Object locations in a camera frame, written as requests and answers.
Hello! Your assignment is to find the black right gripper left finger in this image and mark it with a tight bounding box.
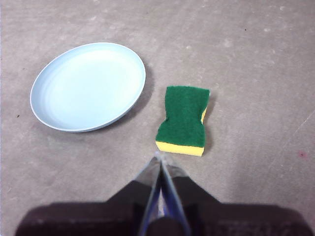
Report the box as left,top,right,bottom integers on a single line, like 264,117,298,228
14,152,162,236

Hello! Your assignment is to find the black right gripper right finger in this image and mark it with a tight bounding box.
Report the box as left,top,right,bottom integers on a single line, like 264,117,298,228
161,159,315,236

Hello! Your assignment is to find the yellow sponge with green pad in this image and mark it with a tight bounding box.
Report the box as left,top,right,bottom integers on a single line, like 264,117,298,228
155,85,211,157

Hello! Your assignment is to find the blue round plate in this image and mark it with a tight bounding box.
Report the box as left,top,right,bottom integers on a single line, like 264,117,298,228
30,42,147,133

